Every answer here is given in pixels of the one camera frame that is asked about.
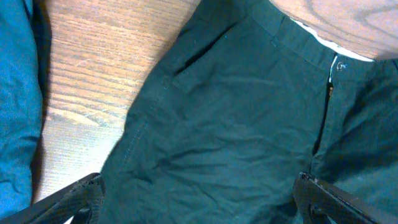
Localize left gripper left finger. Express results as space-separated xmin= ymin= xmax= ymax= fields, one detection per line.
xmin=1 ymin=173 xmax=106 ymax=224

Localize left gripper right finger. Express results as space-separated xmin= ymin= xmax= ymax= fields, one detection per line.
xmin=293 ymin=172 xmax=397 ymax=224

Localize black shorts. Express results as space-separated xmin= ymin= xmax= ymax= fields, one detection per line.
xmin=99 ymin=1 xmax=397 ymax=223

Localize navy blue garment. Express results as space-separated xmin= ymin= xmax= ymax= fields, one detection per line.
xmin=1 ymin=0 xmax=52 ymax=218

